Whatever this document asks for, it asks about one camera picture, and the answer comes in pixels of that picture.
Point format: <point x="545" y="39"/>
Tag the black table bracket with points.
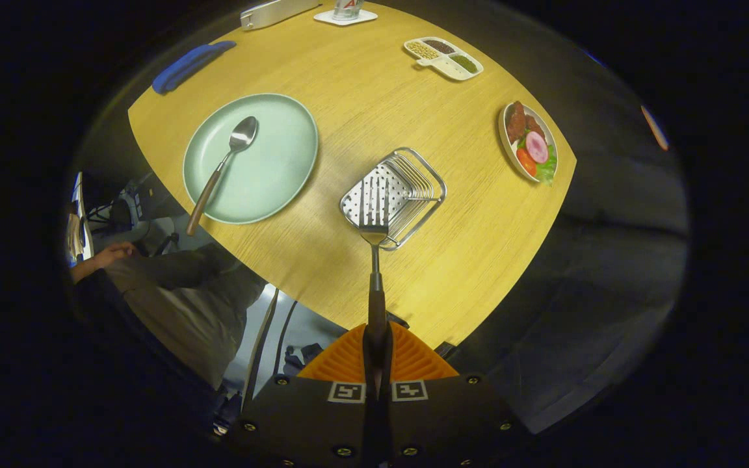
<point x="399" y="320"/>
<point x="446" y="350"/>

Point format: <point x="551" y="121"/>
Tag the white side desk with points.
<point x="83" y="214"/>

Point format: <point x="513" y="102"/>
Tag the blue cloth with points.
<point x="189" y="65"/>

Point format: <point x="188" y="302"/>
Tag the glass cup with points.
<point x="347" y="8"/>

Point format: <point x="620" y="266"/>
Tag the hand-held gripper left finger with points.
<point x="296" y="422"/>

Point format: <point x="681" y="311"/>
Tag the white divided seasoning tray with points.
<point x="443" y="60"/>

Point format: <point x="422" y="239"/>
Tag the person's legs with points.
<point x="186" y="305"/>

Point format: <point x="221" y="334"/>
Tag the white toaster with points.
<point x="277" y="13"/>

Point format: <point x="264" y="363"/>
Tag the plate of meat and vegetables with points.
<point x="530" y="146"/>

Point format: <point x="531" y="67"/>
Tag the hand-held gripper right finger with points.
<point x="452" y="422"/>

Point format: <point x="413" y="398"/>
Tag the black backdrop cloth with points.
<point x="608" y="292"/>

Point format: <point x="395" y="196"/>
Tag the pale green plate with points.
<point x="270" y="162"/>

